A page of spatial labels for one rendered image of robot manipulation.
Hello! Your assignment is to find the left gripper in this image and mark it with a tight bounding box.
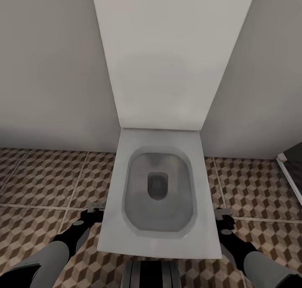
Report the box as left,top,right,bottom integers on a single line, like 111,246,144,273
81,209,104,226

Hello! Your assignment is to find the robot trunk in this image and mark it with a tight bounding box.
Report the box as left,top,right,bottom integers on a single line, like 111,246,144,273
121,260,182,288

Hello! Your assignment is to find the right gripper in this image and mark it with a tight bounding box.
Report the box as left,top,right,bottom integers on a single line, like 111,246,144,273
216,216,234,231

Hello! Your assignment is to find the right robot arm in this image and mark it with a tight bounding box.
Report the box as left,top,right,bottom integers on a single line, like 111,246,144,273
214,208,302,288

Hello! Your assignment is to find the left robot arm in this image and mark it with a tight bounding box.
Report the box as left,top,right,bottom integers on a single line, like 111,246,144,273
0,202,106,288

